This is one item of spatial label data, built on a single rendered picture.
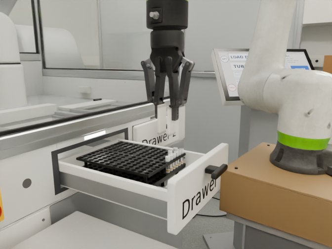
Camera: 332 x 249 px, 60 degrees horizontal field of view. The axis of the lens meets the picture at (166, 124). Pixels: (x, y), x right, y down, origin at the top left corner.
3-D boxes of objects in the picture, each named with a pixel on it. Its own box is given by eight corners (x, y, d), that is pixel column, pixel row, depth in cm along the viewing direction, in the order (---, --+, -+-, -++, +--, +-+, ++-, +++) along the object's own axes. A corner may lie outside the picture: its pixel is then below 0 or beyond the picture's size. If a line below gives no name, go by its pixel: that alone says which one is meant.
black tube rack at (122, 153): (185, 175, 78) (185, 152, 77) (148, 202, 63) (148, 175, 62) (121, 161, 89) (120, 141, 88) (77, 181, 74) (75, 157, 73)
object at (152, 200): (218, 177, 77) (219, 155, 76) (171, 222, 56) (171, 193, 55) (106, 153, 98) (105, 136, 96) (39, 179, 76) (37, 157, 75)
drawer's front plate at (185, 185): (227, 182, 78) (228, 143, 76) (175, 236, 54) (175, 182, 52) (221, 180, 79) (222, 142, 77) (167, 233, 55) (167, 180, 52)
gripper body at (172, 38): (141, 29, 63) (142, 72, 65) (175, 27, 59) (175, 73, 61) (159, 32, 69) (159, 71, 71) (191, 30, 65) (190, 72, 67)
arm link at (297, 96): (288, 131, 87) (297, 68, 83) (340, 146, 74) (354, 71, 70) (258, 136, 81) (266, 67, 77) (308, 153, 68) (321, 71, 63)
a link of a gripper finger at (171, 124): (173, 104, 68) (176, 104, 68) (173, 133, 70) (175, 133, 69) (167, 106, 66) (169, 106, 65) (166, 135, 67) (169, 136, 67)
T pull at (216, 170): (228, 169, 66) (228, 163, 65) (215, 181, 59) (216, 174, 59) (213, 166, 67) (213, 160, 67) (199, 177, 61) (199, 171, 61)
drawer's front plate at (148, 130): (178, 139, 121) (179, 113, 118) (137, 158, 96) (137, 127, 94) (175, 138, 122) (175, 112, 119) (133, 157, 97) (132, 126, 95)
